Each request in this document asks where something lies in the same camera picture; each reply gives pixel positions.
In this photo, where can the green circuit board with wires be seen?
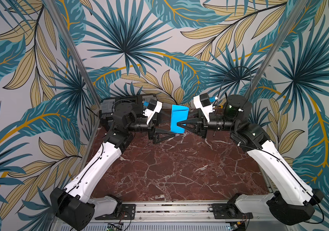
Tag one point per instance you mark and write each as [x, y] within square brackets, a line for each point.
[114, 227]

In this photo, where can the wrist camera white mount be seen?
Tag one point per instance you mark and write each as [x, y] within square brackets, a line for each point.
[152, 107]
[205, 103]

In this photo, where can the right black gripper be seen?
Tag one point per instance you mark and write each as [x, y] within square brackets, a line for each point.
[203, 125]

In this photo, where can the left aluminium corner post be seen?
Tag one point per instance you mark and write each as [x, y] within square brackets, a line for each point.
[65, 34]

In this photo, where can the aluminium corner post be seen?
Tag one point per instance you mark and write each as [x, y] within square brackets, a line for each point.
[65, 34]
[281, 36]

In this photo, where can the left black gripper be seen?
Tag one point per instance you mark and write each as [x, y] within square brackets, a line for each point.
[157, 140]

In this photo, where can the right aluminium corner post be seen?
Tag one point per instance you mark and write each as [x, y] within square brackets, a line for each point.
[281, 36]

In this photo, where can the aluminium front rail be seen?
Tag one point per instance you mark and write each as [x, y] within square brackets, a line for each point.
[188, 216]

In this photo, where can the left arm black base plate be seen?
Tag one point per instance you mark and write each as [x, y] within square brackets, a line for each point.
[123, 212]

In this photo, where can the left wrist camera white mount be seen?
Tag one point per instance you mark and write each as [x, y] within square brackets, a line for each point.
[152, 107]

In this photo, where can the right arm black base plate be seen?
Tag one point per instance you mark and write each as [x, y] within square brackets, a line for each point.
[228, 211]

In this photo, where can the black grey toolbox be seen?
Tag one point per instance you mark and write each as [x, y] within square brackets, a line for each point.
[108, 106]

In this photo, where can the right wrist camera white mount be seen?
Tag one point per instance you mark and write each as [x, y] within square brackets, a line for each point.
[205, 103]

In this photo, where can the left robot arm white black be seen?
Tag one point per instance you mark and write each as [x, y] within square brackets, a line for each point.
[71, 203]

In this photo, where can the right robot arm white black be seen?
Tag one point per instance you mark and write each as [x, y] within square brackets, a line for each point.
[294, 200]

